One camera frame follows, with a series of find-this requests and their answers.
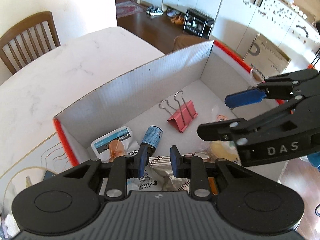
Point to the red cardboard box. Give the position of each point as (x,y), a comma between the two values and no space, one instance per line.
(205,73)

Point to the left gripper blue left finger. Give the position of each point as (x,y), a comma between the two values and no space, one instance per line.
(140,161)

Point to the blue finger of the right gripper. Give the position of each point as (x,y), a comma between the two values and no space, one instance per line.
(244,98)

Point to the black shoe rack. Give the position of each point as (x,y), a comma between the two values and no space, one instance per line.
(197,23)

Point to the bread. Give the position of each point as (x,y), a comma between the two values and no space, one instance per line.
(222,149)

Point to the small blue label bottle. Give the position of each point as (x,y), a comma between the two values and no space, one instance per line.
(151,139)

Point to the brown wooden chair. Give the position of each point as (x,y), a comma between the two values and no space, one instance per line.
(28,40)

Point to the pink binder clip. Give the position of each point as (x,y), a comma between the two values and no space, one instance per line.
(181,117)

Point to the white blue snack packet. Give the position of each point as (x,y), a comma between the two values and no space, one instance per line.
(115,144)

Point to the brown paper carton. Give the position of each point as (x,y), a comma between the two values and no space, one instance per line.
(265,58)

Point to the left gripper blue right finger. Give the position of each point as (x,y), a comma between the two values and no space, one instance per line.
(176,161)

